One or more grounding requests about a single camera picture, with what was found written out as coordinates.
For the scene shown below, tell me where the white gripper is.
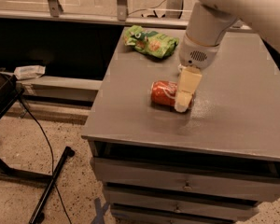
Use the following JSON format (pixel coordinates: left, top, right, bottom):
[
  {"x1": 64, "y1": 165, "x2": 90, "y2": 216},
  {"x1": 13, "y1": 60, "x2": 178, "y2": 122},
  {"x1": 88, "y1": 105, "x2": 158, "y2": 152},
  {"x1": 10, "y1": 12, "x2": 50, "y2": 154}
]
[{"x1": 175, "y1": 34, "x2": 219, "y2": 113}]

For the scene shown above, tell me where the red coke can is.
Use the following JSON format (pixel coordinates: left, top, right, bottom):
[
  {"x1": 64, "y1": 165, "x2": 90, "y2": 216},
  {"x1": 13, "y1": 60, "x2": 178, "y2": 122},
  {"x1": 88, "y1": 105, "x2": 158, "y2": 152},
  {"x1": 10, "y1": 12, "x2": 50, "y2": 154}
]
[{"x1": 150, "y1": 79, "x2": 196, "y2": 110}]

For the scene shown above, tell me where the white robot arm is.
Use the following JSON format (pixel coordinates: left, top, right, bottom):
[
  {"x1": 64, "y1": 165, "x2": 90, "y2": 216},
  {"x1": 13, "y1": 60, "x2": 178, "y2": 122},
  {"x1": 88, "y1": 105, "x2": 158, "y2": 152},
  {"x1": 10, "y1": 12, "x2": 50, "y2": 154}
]
[{"x1": 175, "y1": 0, "x2": 280, "y2": 112}]

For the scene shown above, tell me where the green chip bag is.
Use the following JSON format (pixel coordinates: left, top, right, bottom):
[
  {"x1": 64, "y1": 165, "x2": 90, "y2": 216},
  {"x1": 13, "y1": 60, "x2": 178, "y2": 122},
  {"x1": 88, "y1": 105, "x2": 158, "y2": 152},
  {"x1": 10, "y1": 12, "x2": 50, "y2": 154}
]
[{"x1": 123, "y1": 25, "x2": 179, "y2": 59}]

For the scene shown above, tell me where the grey drawer cabinet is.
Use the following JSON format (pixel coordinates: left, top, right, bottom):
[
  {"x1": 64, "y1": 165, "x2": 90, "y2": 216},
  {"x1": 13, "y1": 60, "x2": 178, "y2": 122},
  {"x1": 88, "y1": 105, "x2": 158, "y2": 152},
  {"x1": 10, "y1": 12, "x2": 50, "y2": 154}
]
[{"x1": 81, "y1": 26, "x2": 280, "y2": 224}]

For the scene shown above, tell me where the top grey drawer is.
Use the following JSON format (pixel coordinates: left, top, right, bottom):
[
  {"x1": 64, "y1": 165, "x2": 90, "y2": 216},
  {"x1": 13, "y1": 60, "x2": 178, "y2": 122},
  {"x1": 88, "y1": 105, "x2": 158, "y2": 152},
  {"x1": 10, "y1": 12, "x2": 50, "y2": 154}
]
[{"x1": 91, "y1": 157, "x2": 280, "y2": 202}]

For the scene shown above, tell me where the grey drawer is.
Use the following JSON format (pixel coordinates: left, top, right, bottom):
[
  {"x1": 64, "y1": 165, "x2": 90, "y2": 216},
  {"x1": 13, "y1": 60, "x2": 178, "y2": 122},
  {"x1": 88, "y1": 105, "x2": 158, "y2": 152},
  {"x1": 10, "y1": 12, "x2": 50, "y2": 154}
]
[
  {"x1": 104, "y1": 187, "x2": 259, "y2": 221},
  {"x1": 110, "y1": 204, "x2": 237, "y2": 224},
  {"x1": 91, "y1": 157, "x2": 280, "y2": 202}
]

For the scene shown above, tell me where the middle grey drawer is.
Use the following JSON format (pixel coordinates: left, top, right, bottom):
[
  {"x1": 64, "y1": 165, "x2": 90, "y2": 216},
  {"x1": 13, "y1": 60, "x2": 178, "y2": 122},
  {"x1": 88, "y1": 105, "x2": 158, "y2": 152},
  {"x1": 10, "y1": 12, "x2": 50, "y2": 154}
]
[{"x1": 104, "y1": 187, "x2": 259, "y2": 221}]

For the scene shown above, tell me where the bottom grey drawer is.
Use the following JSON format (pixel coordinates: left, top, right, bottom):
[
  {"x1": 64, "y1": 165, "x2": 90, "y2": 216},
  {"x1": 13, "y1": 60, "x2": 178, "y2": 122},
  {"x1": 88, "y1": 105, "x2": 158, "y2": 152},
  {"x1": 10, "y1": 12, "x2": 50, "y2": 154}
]
[{"x1": 110, "y1": 204, "x2": 237, "y2": 224}]

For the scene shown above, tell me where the white wipes packet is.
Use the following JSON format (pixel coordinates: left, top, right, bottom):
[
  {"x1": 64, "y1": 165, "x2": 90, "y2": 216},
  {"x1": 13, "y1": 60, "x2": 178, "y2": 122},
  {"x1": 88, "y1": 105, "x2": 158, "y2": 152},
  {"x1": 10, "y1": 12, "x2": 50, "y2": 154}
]
[{"x1": 14, "y1": 65, "x2": 46, "y2": 80}]

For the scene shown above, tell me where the blue tape cross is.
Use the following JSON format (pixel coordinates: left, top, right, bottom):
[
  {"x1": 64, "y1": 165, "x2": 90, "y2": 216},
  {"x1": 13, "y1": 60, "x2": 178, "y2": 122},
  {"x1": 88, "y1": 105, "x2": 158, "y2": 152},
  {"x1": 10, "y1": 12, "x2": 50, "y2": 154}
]
[{"x1": 91, "y1": 198, "x2": 109, "y2": 224}]

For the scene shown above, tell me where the black stand with legs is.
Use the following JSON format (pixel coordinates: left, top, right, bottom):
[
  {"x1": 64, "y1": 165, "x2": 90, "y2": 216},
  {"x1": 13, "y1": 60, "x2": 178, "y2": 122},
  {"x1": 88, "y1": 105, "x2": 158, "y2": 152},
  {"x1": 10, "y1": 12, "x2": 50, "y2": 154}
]
[{"x1": 0, "y1": 68, "x2": 77, "y2": 224}]

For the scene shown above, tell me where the middle metal bracket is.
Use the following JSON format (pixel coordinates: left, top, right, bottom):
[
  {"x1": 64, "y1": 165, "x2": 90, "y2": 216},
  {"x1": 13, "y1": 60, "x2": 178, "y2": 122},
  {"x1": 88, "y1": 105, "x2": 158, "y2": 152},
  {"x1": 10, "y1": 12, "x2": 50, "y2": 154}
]
[{"x1": 117, "y1": 0, "x2": 128, "y2": 21}]

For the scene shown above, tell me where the metal bracket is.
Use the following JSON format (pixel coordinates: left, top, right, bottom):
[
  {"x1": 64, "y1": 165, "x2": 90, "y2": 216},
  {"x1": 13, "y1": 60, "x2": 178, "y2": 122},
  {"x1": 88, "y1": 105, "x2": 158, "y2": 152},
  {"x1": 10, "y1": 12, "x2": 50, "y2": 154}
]
[
  {"x1": 117, "y1": 0, "x2": 128, "y2": 21},
  {"x1": 48, "y1": 0, "x2": 63, "y2": 18}
]

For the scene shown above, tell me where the left metal bracket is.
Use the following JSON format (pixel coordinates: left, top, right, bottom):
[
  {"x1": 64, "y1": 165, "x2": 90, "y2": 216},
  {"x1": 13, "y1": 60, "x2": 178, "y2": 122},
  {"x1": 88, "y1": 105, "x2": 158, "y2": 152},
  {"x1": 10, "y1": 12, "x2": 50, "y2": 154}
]
[{"x1": 48, "y1": 0, "x2": 63, "y2": 18}]

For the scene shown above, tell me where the black cable on floor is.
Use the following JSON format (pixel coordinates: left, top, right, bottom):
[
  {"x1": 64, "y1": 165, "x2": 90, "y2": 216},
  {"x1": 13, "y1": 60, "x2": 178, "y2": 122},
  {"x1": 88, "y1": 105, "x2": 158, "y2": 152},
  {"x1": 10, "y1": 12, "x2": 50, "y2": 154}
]
[{"x1": 19, "y1": 96, "x2": 73, "y2": 224}]

